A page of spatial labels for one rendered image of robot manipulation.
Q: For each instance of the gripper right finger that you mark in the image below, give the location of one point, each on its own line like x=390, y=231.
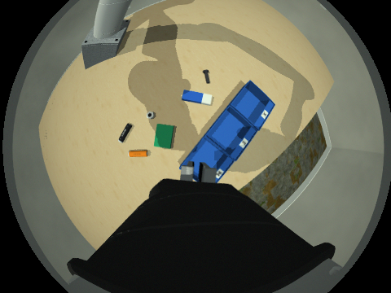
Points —
x=209, y=173

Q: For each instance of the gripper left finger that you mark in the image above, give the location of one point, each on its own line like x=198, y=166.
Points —
x=187, y=171

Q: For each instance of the blue three-compartment tray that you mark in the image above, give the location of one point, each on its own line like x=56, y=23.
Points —
x=228, y=132

